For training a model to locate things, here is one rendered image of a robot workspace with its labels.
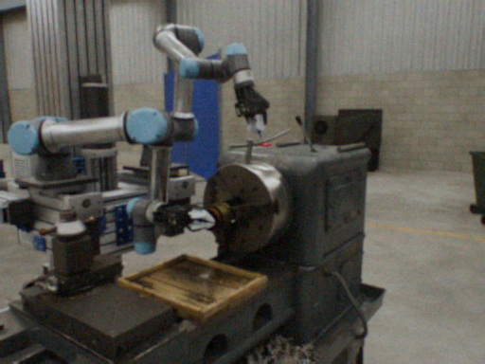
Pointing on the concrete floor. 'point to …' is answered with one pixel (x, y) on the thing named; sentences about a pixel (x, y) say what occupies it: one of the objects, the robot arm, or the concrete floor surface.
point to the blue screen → (206, 160)
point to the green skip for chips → (478, 183)
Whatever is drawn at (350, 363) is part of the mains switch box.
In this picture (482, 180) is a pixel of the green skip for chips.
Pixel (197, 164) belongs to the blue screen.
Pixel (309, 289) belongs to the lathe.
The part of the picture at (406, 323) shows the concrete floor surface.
